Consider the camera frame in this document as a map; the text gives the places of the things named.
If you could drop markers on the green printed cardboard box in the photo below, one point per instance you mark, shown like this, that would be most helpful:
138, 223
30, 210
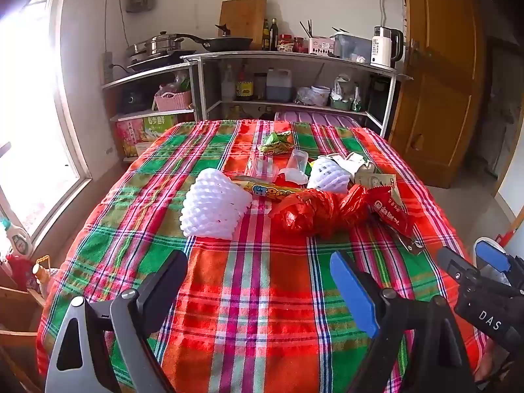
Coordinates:
155, 127

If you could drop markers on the black induction cooker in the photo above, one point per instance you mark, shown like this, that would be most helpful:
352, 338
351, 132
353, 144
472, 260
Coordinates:
151, 64

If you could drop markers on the red snack packet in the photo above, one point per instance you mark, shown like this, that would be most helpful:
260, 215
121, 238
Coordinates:
389, 211

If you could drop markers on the pink plastic basket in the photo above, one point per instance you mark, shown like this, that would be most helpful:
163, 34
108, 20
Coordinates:
174, 101

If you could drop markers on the green snack packet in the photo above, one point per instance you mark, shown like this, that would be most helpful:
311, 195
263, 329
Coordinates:
276, 141

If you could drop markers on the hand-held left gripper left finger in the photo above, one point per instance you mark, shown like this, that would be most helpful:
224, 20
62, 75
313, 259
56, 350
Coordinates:
163, 282

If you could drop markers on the yellow label bottle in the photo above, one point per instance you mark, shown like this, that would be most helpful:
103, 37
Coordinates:
244, 89

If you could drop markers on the white crumpled wrapper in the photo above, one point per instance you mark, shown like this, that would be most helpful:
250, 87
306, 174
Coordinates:
352, 161

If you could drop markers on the red plastic bag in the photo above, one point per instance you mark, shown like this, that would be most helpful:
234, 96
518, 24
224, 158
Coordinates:
311, 213

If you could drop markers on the white plastic bowl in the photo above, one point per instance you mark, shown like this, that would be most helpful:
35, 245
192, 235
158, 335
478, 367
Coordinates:
320, 95

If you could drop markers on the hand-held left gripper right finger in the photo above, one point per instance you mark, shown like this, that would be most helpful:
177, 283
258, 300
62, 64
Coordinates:
352, 290

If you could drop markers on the clear plastic cup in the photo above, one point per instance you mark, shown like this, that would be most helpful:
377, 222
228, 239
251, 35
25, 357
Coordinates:
264, 168
297, 161

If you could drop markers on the grey metal shelf unit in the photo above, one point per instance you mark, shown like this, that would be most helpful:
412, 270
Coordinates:
286, 55

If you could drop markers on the black frying pan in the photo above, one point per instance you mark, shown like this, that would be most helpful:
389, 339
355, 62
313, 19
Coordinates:
229, 43

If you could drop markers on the white plastic jug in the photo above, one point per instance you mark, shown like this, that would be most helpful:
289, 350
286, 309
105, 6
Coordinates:
278, 88

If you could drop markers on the steel steamer pot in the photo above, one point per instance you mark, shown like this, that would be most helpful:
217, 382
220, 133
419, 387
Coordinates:
163, 45

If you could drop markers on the beige paper packet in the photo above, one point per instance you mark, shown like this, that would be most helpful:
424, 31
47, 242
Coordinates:
374, 181

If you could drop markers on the pink lid storage box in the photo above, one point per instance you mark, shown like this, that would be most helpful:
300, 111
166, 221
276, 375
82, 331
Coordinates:
315, 118

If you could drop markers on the dark sauce bottle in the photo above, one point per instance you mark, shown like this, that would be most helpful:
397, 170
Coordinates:
274, 35
266, 37

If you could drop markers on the large white foam fruit net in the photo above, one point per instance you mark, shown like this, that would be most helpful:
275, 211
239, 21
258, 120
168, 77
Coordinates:
217, 206

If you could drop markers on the yellow snack wrapper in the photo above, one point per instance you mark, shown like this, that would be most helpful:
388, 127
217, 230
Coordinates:
268, 191

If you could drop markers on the wall power strip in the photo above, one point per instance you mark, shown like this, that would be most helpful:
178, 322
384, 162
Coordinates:
107, 67

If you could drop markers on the dark small wrapper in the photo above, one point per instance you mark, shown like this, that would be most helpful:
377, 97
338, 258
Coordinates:
409, 245

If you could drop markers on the plaid tablecloth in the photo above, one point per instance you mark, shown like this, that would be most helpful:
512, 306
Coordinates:
254, 278

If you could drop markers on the pink utensil box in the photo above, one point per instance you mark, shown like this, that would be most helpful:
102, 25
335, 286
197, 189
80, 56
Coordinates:
321, 46

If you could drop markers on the window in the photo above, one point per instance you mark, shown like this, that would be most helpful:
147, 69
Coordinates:
32, 131

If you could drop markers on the white trash bin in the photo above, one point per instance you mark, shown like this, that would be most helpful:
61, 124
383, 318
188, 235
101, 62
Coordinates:
475, 251

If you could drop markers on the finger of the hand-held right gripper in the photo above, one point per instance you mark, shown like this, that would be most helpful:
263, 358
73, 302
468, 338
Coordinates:
493, 254
456, 268

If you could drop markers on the white electric kettle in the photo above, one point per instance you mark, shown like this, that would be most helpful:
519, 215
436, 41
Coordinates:
382, 47

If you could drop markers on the clear storage container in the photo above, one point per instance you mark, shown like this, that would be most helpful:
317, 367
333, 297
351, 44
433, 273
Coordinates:
352, 49

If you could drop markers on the small grey shelf unit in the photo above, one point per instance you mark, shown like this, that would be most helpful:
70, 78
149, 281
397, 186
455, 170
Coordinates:
143, 74

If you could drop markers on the wooden cutting board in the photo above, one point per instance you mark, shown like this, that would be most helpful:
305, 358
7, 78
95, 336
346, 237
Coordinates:
245, 20

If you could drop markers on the white spray bottle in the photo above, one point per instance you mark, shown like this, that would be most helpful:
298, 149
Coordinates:
18, 241

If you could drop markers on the wooden door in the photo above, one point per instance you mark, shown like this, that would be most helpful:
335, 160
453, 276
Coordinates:
438, 90

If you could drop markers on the small white foam fruit net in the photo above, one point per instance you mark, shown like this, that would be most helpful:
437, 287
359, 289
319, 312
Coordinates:
327, 176

